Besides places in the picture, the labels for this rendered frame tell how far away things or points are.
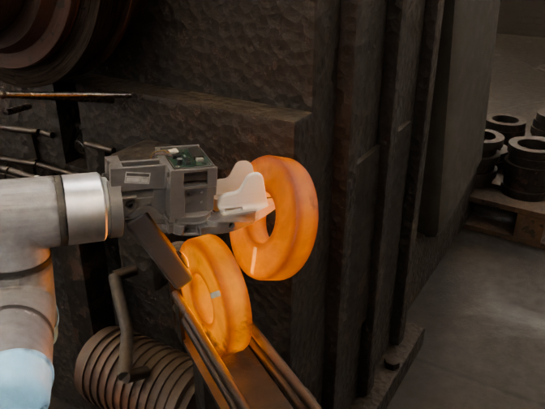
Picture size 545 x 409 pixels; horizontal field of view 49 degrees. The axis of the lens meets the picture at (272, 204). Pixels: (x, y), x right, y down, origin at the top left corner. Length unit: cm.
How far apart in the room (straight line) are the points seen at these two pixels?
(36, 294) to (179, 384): 33
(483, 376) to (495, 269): 59
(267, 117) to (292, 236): 27
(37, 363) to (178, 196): 22
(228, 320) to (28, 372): 25
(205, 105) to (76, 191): 37
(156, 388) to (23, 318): 36
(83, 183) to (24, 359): 19
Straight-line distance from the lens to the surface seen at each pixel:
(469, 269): 225
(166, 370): 94
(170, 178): 64
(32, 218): 63
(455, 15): 157
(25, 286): 66
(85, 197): 64
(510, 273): 228
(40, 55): 101
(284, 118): 88
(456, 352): 186
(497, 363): 186
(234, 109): 93
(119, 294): 100
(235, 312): 70
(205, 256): 72
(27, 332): 59
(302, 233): 68
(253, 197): 70
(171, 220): 66
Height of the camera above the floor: 114
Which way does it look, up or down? 26 degrees down
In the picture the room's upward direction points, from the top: straight up
